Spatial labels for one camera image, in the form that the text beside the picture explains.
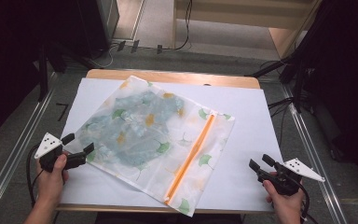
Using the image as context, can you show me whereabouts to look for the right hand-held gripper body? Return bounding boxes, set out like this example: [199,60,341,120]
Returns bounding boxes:
[256,158,326,197]

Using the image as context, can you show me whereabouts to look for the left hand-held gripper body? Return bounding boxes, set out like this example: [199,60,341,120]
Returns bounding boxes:
[34,133,88,174]

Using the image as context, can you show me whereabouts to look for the translucent leaf-print zipper bag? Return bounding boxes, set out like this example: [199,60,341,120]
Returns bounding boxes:
[64,75,236,217]

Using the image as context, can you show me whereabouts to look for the person's right hand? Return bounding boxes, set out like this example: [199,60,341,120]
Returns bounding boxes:
[262,179,306,216]

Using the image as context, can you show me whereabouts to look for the person's left hand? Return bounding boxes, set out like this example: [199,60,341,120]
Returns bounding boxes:
[35,153,71,205]

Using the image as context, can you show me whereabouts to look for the blue-grey cloth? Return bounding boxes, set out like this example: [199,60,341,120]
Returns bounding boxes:
[79,91,186,167]

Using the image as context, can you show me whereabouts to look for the white table mat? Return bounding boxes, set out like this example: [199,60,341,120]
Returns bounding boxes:
[56,77,283,213]

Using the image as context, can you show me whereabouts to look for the person's dark lap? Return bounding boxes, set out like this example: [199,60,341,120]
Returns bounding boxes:
[95,213,242,224]

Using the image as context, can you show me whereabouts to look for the wooden table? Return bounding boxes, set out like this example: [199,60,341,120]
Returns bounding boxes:
[55,68,277,215]

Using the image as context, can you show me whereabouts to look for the dark cabinet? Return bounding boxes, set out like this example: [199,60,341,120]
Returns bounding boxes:
[74,0,121,59]

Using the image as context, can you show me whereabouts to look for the light wooden shelf unit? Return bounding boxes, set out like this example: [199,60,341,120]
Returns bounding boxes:
[172,0,324,60]

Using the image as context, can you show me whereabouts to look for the metal floor rail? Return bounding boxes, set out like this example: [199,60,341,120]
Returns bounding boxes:
[0,73,59,224]
[281,85,349,224]

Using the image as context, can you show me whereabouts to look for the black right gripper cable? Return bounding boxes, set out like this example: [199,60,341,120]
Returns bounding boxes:
[287,175,320,224]

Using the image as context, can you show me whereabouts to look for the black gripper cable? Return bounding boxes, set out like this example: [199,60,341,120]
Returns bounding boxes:
[25,143,45,209]
[287,175,320,224]

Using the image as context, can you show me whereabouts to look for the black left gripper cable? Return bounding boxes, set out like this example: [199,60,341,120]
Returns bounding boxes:
[25,143,45,209]

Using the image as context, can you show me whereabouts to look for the black floor cables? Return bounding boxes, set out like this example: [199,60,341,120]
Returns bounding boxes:
[268,96,295,145]

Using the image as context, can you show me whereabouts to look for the white floor cable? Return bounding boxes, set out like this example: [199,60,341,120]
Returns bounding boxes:
[88,43,119,70]

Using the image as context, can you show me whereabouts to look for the black hanging cable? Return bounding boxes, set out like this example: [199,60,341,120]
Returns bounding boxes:
[164,0,194,51]

